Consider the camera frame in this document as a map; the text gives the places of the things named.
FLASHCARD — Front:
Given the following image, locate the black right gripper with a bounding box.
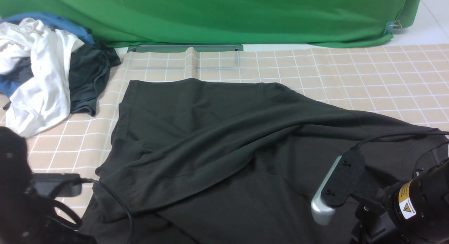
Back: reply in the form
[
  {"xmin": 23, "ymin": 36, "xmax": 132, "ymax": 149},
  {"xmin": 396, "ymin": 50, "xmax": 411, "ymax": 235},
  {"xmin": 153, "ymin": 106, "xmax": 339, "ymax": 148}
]
[{"xmin": 349, "ymin": 188, "xmax": 400, "ymax": 244}]

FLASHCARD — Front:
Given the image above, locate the dark gray long-sleeve top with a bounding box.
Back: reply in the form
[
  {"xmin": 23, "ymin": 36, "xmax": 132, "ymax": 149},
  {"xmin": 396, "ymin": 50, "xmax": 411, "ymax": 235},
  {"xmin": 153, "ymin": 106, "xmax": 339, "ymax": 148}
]
[{"xmin": 95, "ymin": 79, "xmax": 433, "ymax": 244}]

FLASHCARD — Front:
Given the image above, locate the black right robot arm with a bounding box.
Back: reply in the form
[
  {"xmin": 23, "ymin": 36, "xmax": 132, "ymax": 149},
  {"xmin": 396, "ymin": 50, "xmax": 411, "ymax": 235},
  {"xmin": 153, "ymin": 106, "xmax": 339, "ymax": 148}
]
[{"xmin": 349, "ymin": 159, "xmax": 448, "ymax": 244}]

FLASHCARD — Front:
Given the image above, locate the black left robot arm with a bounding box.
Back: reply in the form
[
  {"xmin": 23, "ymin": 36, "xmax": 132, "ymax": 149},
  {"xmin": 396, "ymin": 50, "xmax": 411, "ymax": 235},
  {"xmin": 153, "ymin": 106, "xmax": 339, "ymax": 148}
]
[{"xmin": 0, "ymin": 127, "xmax": 96, "ymax": 244}]

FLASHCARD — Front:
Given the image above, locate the beige checkered tablecloth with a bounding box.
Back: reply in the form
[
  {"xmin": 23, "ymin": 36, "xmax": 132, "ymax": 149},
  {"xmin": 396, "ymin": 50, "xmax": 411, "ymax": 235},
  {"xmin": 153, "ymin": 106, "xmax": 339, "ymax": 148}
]
[{"xmin": 0, "ymin": 44, "xmax": 449, "ymax": 244}]

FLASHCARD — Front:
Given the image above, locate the blue binder clip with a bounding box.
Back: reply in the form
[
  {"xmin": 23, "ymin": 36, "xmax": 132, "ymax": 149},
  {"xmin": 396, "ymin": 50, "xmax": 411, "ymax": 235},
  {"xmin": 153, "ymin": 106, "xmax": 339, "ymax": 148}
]
[{"xmin": 384, "ymin": 20, "xmax": 402, "ymax": 34}]

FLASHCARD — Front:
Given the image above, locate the green backdrop cloth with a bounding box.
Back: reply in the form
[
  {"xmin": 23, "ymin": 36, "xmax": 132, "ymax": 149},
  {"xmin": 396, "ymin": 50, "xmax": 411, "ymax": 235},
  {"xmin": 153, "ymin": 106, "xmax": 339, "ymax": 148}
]
[{"xmin": 1, "ymin": 0, "xmax": 420, "ymax": 48}]

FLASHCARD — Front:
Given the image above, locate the dark teal crumpled garment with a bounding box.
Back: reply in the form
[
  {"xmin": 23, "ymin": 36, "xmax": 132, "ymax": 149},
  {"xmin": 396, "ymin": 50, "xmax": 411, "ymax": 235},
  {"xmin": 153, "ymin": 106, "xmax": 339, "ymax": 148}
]
[{"xmin": 0, "ymin": 41, "xmax": 121, "ymax": 117}]

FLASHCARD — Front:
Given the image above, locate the white crumpled shirt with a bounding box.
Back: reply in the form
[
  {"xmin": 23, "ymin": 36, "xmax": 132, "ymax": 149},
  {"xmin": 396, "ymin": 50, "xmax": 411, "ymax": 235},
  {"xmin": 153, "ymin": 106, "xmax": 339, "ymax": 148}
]
[{"xmin": 1, "ymin": 18, "xmax": 85, "ymax": 137}]

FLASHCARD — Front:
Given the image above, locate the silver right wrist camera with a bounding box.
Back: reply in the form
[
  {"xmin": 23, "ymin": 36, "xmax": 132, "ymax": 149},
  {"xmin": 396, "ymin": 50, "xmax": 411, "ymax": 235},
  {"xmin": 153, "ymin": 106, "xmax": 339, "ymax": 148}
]
[{"xmin": 310, "ymin": 149, "xmax": 366, "ymax": 225}]

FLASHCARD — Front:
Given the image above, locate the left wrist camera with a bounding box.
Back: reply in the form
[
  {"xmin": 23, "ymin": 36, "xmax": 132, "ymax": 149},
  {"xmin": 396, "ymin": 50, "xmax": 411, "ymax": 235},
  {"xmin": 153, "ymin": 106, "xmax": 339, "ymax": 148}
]
[{"xmin": 33, "ymin": 173, "xmax": 82, "ymax": 199}]

